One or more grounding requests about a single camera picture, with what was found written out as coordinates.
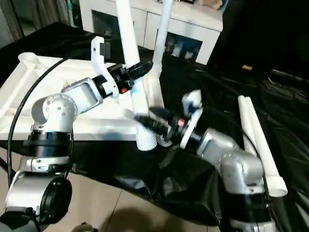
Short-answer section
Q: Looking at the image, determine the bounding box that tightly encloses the white plastic table leg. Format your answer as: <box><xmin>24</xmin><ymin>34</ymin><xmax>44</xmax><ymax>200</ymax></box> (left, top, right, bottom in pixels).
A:
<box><xmin>242</xmin><ymin>95</ymin><xmax>289</xmax><ymax>198</ymax></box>
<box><xmin>115</xmin><ymin>0</ymin><xmax>159</xmax><ymax>152</ymax></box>
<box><xmin>151</xmin><ymin>0</ymin><xmax>175</xmax><ymax>73</ymax></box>
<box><xmin>237</xmin><ymin>95</ymin><xmax>261</xmax><ymax>158</ymax></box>

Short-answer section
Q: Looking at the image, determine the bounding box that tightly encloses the white plastic table top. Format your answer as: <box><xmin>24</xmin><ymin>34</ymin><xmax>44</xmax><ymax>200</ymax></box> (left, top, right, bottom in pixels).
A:
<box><xmin>0</xmin><ymin>52</ymin><xmax>167</xmax><ymax>142</ymax></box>

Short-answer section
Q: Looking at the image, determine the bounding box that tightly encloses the white cabinet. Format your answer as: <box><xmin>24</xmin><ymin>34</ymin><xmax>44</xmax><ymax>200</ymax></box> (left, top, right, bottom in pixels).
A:
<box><xmin>79</xmin><ymin>0</ymin><xmax>224</xmax><ymax>65</ymax></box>

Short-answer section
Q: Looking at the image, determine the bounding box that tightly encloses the black mat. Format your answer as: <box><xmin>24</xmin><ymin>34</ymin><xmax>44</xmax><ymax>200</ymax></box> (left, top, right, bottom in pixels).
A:
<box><xmin>0</xmin><ymin>23</ymin><xmax>309</xmax><ymax>228</ymax></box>

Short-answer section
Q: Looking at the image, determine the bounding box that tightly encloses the grey curtain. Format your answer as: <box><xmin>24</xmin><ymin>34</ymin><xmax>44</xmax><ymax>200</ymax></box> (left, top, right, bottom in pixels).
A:
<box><xmin>0</xmin><ymin>0</ymin><xmax>80</xmax><ymax>41</ymax></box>

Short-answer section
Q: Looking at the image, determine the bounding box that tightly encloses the dark robot foot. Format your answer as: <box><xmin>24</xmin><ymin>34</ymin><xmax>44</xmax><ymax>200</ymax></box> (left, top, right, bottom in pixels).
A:
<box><xmin>71</xmin><ymin>223</ymin><xmax>94</xmax><ymax>232</ymax></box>

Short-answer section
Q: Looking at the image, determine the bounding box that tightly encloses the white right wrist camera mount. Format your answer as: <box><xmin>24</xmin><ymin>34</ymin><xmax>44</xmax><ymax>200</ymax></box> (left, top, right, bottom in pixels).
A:
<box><xmin>179</xmin><ymin>88</ymin><xmax>204</xmax><ymax>150</ymax></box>

